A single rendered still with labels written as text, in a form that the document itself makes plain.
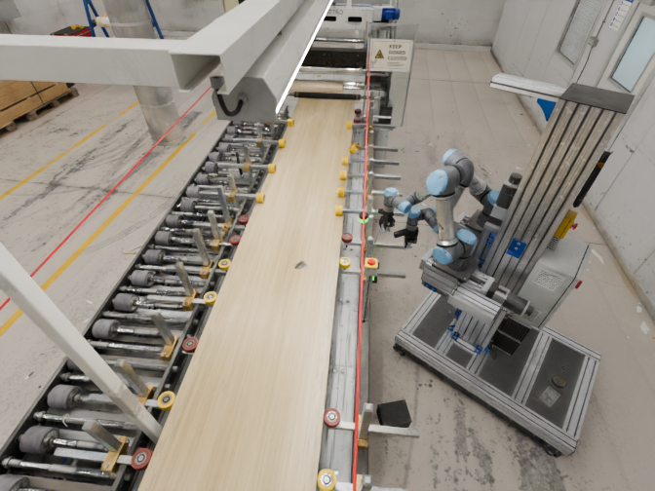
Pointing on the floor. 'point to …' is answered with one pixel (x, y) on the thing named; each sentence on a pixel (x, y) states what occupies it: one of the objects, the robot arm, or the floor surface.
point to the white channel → (17, 51)
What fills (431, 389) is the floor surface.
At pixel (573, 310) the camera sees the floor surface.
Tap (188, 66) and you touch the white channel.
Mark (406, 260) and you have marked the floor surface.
